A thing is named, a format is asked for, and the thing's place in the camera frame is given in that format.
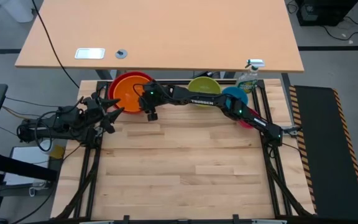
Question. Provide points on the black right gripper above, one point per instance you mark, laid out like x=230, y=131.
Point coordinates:
x=154, y=95

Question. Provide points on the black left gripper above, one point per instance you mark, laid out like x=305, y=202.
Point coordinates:
x=94, y=109

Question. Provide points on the orange plastic bowl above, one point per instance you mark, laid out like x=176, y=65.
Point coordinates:
x=128, y=95

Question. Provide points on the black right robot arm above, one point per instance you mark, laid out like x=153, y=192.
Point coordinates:
x=228, y=104

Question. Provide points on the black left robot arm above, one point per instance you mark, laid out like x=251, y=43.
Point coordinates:
x=62, y=123

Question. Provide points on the red plastic bowl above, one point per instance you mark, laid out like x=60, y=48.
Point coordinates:
x=113, y=87

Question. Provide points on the silver rectangular desk plate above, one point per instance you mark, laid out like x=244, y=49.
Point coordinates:
x=89, y=53

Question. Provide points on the green plastic bowl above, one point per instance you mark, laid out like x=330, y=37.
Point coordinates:
x=204, y=85

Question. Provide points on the yellow pad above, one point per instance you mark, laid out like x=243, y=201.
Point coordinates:
x=57, y=152

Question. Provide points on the light wooden desk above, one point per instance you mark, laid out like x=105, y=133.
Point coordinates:
x=172, y=31

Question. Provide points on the teal blue plastic bowl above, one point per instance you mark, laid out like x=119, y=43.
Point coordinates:
x=237, y=92

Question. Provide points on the pink plastic bowl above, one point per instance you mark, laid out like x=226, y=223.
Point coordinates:
x=245, y=124

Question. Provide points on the white flat box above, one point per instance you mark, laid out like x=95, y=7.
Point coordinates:
x=26, y=165

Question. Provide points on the clear spray bottle green label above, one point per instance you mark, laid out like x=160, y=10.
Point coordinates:
x=249, y=79

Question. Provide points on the black mat with hazard stripes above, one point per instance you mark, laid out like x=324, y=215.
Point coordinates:
x=328, y=149

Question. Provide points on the black computer tower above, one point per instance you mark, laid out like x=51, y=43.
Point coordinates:
x=323, y=11

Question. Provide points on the black aluminium frame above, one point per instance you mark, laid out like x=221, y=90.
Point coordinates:
x=269, y=174

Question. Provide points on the silver arm base bracket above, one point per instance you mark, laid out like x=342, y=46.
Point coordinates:
x=291, y=130

